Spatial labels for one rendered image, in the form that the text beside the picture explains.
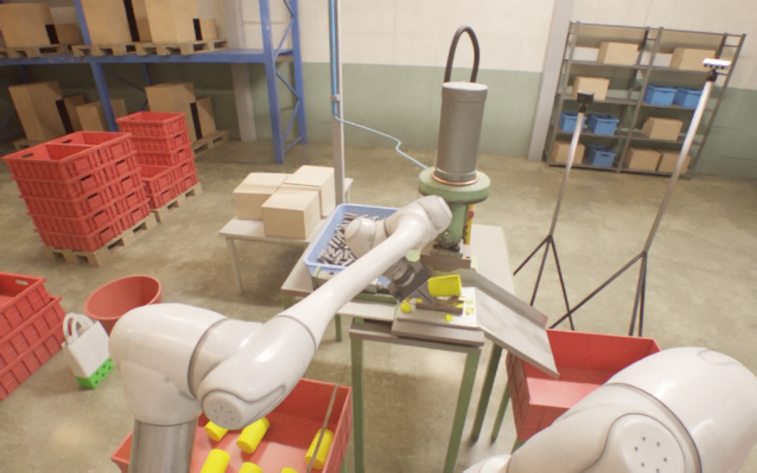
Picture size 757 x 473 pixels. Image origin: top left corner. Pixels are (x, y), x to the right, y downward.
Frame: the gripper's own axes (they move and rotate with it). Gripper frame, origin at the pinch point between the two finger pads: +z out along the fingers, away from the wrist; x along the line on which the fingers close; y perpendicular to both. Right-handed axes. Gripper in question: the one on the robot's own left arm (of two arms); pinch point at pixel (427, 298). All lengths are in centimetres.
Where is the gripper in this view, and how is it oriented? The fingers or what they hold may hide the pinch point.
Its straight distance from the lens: 126.6
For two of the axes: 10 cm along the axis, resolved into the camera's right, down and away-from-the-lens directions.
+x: 7.5, -6.5, -1.4
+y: 2.6, 4.8, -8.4
